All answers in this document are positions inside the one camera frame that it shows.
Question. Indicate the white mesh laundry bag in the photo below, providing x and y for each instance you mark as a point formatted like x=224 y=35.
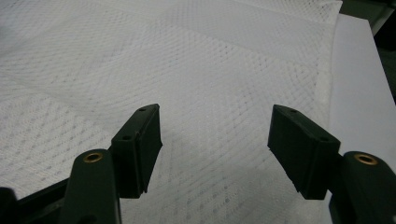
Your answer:
x=174 y=62

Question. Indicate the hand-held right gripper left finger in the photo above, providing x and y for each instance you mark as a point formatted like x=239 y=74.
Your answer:
x=137 y=155

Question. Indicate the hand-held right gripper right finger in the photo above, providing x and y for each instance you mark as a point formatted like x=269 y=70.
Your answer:
x=299 y=155

